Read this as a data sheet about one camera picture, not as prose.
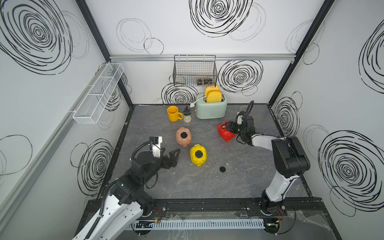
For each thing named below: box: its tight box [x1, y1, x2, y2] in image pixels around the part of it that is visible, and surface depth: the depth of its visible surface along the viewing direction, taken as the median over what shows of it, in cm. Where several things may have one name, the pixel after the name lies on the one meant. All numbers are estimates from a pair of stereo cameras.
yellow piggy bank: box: [190, 144, 208, 167], surface depth 86 cm
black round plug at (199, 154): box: [195, 150, 203, 159], surface depth 86 cm
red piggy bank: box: [217, 121, 236, 143], surface depth 98 cm
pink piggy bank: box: [176, 127, 192, 147], surface depth 93 cm
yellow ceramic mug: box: [167, 105, 184, 122], surface depth 108 cm
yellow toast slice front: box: [206, 91, 223, 103], surface depth 101 cm
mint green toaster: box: [193, 94, 228, 119], surface depth 105 cm
